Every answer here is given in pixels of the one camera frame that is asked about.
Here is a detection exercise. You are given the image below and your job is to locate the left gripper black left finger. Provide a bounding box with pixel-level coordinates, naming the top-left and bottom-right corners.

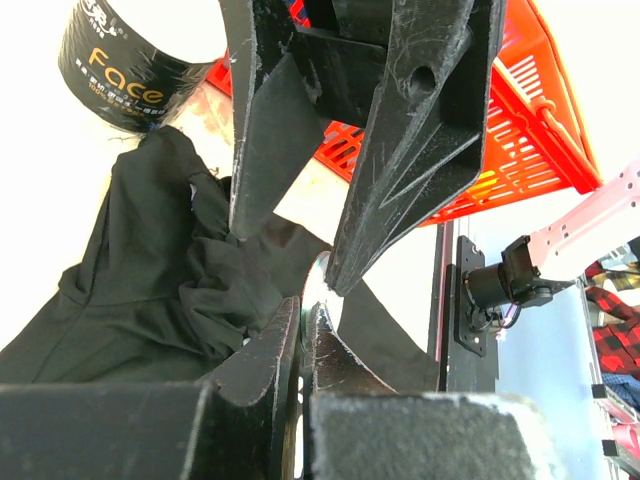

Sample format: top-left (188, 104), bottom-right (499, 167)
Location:
top-left (1, 297), bottom-right (300, 479)

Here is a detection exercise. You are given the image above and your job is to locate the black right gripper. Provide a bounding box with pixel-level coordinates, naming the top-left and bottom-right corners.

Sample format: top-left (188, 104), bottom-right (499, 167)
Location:
top-left (221, 0), bottom-right (506, 296)

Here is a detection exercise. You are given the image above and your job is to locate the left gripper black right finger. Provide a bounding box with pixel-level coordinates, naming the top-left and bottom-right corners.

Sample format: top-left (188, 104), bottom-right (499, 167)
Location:
top-left (305, 302), bottom-right (565, 479)

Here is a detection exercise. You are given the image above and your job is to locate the round colourful brooch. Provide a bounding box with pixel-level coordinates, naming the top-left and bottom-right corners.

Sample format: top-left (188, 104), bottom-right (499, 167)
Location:
top-left (300, 251), bottom-right (344, 349)

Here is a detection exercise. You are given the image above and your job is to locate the black printed t-shirt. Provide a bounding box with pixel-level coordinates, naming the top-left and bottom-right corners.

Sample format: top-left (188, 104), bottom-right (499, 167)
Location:
top-left (0, 124), bottom-right (441, 394)

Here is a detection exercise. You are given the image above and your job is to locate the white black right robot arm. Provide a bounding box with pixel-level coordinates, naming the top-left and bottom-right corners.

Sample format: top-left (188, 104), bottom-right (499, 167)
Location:
top-left (221, 1), bottom-right (639, 306)

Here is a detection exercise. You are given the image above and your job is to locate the red plastic basket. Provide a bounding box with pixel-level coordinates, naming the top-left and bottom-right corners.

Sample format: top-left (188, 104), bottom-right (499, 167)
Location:
top-left (209, 1), bottom-right (601, 224)

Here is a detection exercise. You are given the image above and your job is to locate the red black plaid cloth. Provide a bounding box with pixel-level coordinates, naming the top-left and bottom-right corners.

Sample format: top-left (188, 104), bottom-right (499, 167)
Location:
top-left (584, 261), bottom-right (639, 390)

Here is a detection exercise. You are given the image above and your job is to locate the black mounting base plate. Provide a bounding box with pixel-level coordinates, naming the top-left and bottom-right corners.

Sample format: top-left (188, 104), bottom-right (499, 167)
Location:
top-left (427, 222), bottom-right (501, 394)

